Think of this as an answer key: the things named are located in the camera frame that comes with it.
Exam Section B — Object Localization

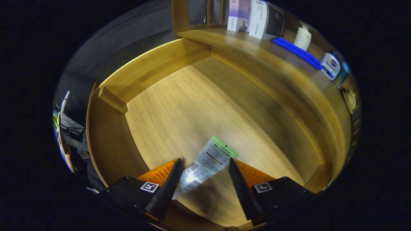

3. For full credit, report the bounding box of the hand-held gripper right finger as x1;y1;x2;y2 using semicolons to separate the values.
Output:
228;158;317;227

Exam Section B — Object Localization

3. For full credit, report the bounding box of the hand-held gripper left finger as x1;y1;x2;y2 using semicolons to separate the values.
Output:
96;158;183;222

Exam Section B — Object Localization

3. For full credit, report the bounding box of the white squeeze tube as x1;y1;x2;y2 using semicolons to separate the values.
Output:
172;135;240;200

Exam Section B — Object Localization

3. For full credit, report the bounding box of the wooden drawer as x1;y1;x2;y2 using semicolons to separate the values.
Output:
86;38;336;231

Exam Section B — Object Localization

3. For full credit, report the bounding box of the wooden cabinet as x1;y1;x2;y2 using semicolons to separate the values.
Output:
172;0;362;193

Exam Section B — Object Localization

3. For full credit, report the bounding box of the ceramic lidded teacup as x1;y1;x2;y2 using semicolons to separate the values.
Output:
341;88;357;114

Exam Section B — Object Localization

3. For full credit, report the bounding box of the blue folded cloth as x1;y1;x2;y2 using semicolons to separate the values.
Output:
272;37;323;70

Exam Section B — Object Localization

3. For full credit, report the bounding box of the teal bottle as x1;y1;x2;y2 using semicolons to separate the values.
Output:
333;62;350;89

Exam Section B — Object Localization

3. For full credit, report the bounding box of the white bottle with blue cap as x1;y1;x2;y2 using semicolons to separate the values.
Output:
320;51;341;81

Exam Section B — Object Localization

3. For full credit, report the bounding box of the white pump bottle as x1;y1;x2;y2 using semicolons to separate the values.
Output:
293;22;312;52

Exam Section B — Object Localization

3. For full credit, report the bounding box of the white and black book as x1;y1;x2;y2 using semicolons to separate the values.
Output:
248;0;285;40

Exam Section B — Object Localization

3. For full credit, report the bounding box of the purple book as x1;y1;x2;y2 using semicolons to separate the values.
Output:
227;0;251;32

